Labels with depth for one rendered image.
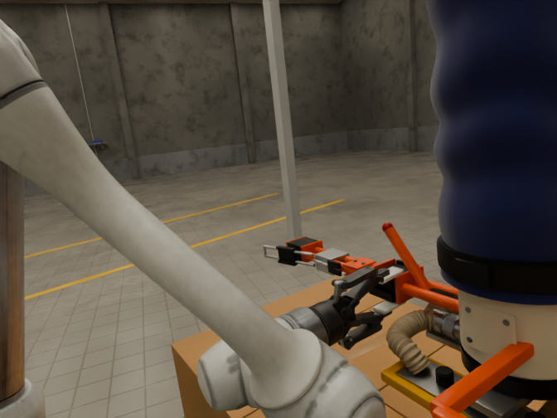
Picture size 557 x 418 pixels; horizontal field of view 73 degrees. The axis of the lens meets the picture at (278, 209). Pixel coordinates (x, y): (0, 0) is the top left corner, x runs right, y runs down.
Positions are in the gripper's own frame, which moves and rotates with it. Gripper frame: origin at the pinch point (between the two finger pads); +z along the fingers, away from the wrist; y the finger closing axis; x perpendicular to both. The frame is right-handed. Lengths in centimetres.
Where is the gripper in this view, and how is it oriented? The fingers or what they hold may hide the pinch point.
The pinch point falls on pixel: (389, 289)
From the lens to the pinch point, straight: 81.8
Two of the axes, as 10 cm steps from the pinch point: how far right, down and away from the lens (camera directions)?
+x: 5.7, 1.1, -8.2
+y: 1.3, 9.7, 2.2
